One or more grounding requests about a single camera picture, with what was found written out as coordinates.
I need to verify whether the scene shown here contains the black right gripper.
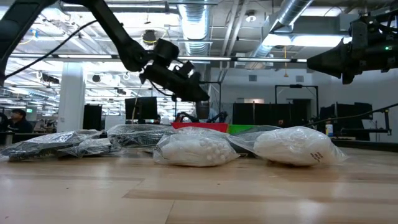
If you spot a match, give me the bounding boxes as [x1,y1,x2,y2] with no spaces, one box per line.
[306,13,387,85]

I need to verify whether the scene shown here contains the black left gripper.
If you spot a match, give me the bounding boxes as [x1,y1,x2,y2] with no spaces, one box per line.
[139,63,211,103]

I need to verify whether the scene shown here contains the clear bag of cotton balls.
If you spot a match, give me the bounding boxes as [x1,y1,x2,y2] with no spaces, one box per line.
[152,126,241,168]

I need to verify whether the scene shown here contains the clear bag with black item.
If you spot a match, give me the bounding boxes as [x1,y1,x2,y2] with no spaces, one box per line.
[57,136,123,157]
[0,129,82,162]
[106,123,177,148]

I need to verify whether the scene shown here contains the large cotton bag with print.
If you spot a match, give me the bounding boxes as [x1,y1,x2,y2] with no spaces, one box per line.
[226,125,348,167]

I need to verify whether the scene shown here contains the red plastic basket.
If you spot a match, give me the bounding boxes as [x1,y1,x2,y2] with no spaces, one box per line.
[170,121,230,134]

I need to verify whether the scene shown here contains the long ceiling light strip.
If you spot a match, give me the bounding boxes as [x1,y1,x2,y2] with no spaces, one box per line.
[9,53,308,63]

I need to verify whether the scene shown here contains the dark desk monitors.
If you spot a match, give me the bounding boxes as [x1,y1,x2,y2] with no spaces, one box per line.
[319,101,374,129]

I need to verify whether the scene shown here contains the black computer monitor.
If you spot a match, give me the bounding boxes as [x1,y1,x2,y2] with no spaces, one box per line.
[124,96,159,121]

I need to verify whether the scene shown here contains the green plastic basket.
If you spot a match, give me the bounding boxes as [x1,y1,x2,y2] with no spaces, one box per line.
[228,124,259,135]

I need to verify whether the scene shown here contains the black ceiling device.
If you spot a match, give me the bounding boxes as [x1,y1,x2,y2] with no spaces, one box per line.
[142,29,158,46]

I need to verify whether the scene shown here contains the black partition screen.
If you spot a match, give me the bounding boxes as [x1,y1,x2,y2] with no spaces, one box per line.
[232,102,312,128]

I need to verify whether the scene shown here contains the black cabinet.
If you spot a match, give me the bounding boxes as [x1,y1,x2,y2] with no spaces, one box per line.
[82,104,103,131]

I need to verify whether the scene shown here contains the white building pillar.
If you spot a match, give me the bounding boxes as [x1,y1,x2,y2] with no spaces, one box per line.
[57,62,86,133]

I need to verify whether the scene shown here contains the person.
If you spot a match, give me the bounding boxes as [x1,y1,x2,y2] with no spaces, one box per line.
[0,108,34,135]

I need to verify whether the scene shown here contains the black robot station frame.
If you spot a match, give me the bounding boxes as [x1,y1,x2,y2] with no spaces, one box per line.
[274,83,320,125]
[198,80,222,124]

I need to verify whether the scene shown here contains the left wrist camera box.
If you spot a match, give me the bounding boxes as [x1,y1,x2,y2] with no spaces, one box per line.
[174,60,196,81]

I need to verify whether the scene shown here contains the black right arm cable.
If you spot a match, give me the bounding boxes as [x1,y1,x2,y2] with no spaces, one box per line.
[303,102,398,127]

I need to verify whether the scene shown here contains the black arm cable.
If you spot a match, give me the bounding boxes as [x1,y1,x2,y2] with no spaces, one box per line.
[303,102,398,127]
[4,20,98,79]

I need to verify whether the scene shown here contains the yellow hanging cord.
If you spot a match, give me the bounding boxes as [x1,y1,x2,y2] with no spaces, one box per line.
[282,45,289,78]

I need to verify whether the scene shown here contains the silver round ventilation duct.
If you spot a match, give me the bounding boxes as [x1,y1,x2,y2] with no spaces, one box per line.
[177,2,213,63]

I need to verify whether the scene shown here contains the silver slanted ventilation duct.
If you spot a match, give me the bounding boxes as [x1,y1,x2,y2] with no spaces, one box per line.
[245,0,314,63]

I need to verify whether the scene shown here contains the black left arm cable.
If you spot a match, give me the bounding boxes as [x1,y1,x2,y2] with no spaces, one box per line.
[4,20,98,79]

